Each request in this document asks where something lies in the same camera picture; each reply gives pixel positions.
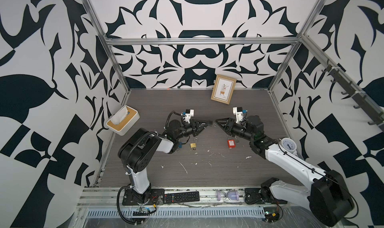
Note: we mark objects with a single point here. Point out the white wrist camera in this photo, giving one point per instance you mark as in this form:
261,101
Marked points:
187,116
240,114

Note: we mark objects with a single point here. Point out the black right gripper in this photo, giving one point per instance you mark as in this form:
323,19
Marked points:
231,125

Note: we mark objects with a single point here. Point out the brass padlock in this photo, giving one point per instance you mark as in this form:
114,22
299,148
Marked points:
194,144

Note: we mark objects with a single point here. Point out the small wired circuit board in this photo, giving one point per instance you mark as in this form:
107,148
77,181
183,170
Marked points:
144,211

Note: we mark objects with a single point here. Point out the black remote control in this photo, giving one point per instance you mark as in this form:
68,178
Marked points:
185,197

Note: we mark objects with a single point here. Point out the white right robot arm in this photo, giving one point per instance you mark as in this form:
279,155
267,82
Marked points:
324,193

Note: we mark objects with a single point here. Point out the purple hourglass timer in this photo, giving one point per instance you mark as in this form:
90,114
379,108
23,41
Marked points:
231,195

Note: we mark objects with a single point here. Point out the red padlock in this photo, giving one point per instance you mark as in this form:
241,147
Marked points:
232,142

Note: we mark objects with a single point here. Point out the white alarm clock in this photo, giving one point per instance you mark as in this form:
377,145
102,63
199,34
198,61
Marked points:
289,145

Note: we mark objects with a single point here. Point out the wooden picture frame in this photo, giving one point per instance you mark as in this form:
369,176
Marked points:
223,89

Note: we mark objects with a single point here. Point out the white tissue box wooden lid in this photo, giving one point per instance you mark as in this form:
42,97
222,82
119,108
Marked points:
123,120

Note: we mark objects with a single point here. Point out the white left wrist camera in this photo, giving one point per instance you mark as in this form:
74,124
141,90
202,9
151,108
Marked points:
187,116

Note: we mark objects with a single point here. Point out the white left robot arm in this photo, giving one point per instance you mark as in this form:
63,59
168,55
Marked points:
137,201

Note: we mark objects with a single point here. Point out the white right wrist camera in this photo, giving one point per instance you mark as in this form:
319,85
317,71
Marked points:
240,114

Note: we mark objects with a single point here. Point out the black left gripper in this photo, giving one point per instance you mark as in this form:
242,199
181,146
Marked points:
194,127

